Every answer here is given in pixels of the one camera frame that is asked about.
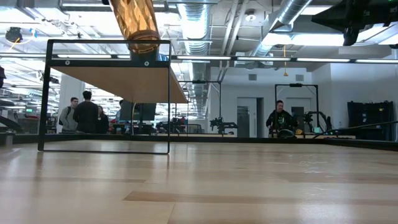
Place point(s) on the amber faceted glass cup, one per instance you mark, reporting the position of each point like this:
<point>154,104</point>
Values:
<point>136,21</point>

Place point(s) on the black background robot arm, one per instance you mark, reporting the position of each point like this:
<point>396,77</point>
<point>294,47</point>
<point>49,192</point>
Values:
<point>222,124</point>
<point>317,119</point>

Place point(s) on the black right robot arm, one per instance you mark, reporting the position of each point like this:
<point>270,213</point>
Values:
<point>357,15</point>

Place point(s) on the grey door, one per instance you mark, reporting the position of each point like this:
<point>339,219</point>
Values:
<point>247,119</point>

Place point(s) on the dark computer monitor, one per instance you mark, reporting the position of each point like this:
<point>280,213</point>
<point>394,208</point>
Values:
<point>146,112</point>

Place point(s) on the blue patterned cup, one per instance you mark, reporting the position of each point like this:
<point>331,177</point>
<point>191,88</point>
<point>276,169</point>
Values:
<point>162,57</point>

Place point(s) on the person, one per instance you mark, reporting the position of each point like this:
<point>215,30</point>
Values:
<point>280,119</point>
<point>86,115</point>
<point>103,123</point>
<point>66,118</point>

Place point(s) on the black overhead bar with lights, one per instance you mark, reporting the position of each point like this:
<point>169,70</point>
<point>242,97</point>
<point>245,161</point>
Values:
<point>264,58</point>

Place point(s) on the black storage cabinet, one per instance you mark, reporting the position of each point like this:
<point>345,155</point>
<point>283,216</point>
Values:
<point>370,119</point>

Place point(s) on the black ceiling device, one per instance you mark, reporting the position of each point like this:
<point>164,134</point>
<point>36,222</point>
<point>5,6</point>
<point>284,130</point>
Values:
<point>14,34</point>

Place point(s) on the black metal station frame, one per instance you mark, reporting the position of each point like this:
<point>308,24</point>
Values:
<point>316,105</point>
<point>220,105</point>

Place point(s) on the black table edge rail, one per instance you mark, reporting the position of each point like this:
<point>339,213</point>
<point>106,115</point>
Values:
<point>217,139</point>

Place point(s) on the wooden shelf black metal frame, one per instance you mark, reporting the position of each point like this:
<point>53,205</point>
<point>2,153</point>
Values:
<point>124,81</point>

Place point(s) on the silver ventilation duct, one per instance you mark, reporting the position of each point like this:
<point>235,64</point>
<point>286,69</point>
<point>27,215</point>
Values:
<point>290,11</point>

